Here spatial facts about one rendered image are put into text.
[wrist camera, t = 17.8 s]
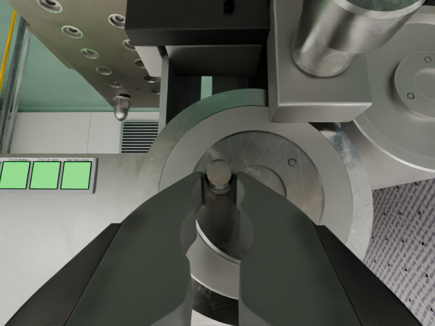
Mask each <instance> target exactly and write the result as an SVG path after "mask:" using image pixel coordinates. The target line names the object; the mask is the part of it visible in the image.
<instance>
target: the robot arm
mask: <svg viewBox="0 0 435 326"><path fill-rule="evenodd" d="M206 187H207V183H206V181H205V174H204V173H203V172H202V171H197V172H193V173H191V174H189V175H188V176H186V177H185V178H183V179H181V180H179V181H177V182H176V183H174V184H172V185H171V186H169V187H167V188H166V189H164V190H162V191H160V192H158V193H157V194H155V195H154V196H152V197H151V198H149V199H148V200H146V201H145V202H143V203H142V204H141V205H140V206H139V207H137V208H136V209H135V210H133V211H132V212H131V213H130V214H129V215H128V216H127V217H126V218H125V219H124V220H123V221H122V222H121V223H111V224H110V225H109V226H107V227H106V228H105V229H104V230H103V231H102V232H101V233H99V234H98V235H97V236H96V237H95V238H94V239H93V240H92V241H91V242H90V243H89V244H88V245H87V246H85V247H84V248H83V249H82V250H81V251H80V252H78V253H77V254H76V255H75V256H74V257H73V258H72V259H71V260H70V261H69V262H68V263H67V264H66V265H64V266H63V267H62V268H61V269H60V270H59V271H58V272H57V273H55V274H54V275H53V276H52V277H51V278H50V279H49V280H48V281H47V282H46V283H45V284H44V285H42V286H41V287H40V288H39V289H38V290H37V291H36V292H35V293H34V294H33V295H32V296H31V297H30V298H29V299H28V300H27V301H26V302H25V303H24V304H23V305H22V306H21V307H20V308H19V309H18V310H17V312H16V313H15V314H14V315H13V316H12V317H11V318H10V319H9V320H8V321H7V323H6V324H5V325H4V326H191V319H192V306H193V294H192V279H191V271H190V261H189V259H188V258H187V256H186V253H187V251H188V249H189V248H190V247H191V245H192V244H193V243H194V241H195V240H196V239H197V228H196V217H195V216H196V214H197V212H198V211H199V210H200V209H201V207H202V206H205V203H206ZM233 206H236V207H237V209H238V210H239V211H240V241H241V242H242V243H243V245H244V246H245V248H246V249H247V254H246V255H245V257H244V258H243V259H242V260H241V263H240V283H239V299H238V308H239V326H422V324H421V323H420V322H419V320H418V319H417V318H416V317H415V315H413V313H412V312H411V311H410V310H409V309H408V308H407V306H406V305H405V304H404V303H403V302H402V301H401V300H400V299H399V298H398V297H397V296H396V295H395V294H394V293H393V292H392V291H391V290H390V289H389V288H388V287H387V286H386V285H385V284H384V283H383V282H382V281H381V280H380V279H379V278H378V277H377V276H376V275H375V274H374V273H373V272H372V271H371V270H370V269H369V268H368V267H367V266H366V265H365V264H364V263H363V262H362V261H361V260H360V259H359V258H358V257H357V256H356V255H355V254H354V253H353V252H352V251H351V250H350V249H349V248H348V247H347V246H346V245H345V244H344V243H343V242H342V241H341V240H340V239H339V238H338V237H337V236H336V235H335V234H334V233H333V232H332V231H331V230H330V229H329V228H328V227H326V226H325V225H316V224H315V223H314V222H313V221H312V220H311V219H310V218H309V217H308V216H307V215H306V214H305V213H304V212H303V211H302V210H301V209H300V208H299V207H298V206H296V205H295V204H293V203H292V202H291V201H289V200H288V199H286V198H285V197H284V196H282V195H280V194H279V193H277V192H276V191H274V190H272V189H271V188H269V187H268V186H266V185H264V184H263V183H261V182H260V181H258V180H256V179H255V178H253V177H252V176H250V175H248V174H247V173H244V172H242V171H239V172H237V173H234V180H233Z"/></svg>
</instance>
